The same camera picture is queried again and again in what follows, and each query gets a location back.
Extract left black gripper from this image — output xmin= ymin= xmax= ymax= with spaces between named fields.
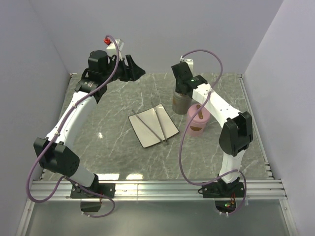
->
xmin=102 ymin=55 xmax=146 ymax=84

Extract grey cylindrical container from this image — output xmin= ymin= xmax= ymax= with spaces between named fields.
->
xmin=172 ymin=99 xmax=191 ymax=115

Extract pink lid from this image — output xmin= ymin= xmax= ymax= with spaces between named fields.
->
xmin=187 ymin=103 xmax=211 ymax=121

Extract pink cylindrical container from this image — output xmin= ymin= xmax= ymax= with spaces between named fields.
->
xmin=187 ymin=117 xmax=209 ymax=137

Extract metal tongs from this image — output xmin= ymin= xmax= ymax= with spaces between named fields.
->
xmin=128 ymin=103 xmax=167 ymax=148

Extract grey lid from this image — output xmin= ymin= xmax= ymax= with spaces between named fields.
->
xmin=173 ymin=92 xmax=191 ymax=103

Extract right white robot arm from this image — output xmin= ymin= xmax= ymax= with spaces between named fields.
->
xmin=171 ymin=62 xmax=253 ymax=197

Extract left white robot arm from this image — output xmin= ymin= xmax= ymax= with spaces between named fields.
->
xmin=33 ymin=50 xmax=146 ymax=198

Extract white square plate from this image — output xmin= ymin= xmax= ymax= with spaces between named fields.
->
xmin=128 ymin=103 xmax=179 ymax=148

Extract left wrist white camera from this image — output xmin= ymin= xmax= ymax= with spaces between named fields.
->
xmin=104 ymin=38 xmax=124 ymax=60

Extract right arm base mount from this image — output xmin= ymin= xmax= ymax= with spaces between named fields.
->
xmin=198 ymin=178 xmax=247 ymax=215

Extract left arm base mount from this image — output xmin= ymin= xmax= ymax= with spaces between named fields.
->
xmin=70 ymin=183 xmax=116 ymax=218

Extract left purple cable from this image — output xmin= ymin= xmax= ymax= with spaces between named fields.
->
xmin=26 ymin=35 xmax=124 ymax=218

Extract aluminium rail frame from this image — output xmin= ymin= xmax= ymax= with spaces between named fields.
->
xmin=18 ymin=73 xmax=298 ymax=236

